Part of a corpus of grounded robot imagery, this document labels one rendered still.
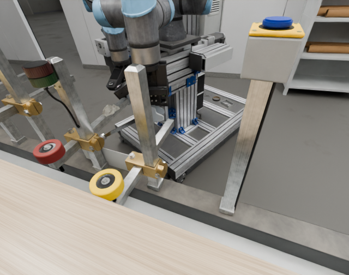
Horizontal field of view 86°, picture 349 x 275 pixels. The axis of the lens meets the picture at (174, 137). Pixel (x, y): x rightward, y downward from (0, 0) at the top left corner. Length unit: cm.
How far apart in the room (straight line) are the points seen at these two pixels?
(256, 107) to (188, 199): 41
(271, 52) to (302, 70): 309
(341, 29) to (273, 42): 305
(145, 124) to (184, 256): 30
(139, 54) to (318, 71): 316
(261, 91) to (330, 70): 316
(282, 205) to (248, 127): 126
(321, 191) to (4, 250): 180
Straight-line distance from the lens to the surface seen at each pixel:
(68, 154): 73
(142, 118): 48
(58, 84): 62
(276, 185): 172
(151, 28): 48
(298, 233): 71
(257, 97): 37
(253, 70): 33
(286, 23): 34
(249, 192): 161
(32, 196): 58
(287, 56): 33
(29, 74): 58
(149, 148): 55
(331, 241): 75
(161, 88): 53
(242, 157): 46
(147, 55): 49
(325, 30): 330
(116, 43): 84
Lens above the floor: 128
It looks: 40 degrees down
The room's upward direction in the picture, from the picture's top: 3 degrees counter-clockwise
